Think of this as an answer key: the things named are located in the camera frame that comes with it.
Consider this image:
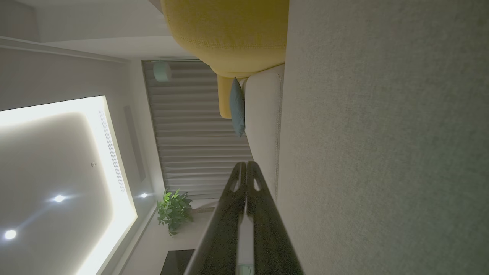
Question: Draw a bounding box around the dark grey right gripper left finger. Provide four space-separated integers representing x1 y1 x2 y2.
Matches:
184 162 247 275

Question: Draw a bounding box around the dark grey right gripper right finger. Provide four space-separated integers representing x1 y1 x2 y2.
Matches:
247 161 304 275

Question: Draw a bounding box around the green potted plant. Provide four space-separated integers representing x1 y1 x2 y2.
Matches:
156 189 194 237

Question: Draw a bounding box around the long grey sofa seat cushion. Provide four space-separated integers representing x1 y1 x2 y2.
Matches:
243 64 285 201

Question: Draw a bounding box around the teal throw pillow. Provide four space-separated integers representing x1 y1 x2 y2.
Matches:
229 77 246 138

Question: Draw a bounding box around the long white ceiling air vent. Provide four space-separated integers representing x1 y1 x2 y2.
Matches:
99 110 127 193

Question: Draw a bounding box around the small yellow sofa back cushion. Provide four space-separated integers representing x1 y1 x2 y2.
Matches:
217 73 245 120

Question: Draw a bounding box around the floor lamp with mint shade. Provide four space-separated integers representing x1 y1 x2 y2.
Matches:
152 60 172 83

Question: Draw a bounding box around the large yellow sofa back cushion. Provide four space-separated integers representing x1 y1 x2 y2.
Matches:
160 0 290 78

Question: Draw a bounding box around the black wall television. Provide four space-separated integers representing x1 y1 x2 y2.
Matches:
160 250 196 275

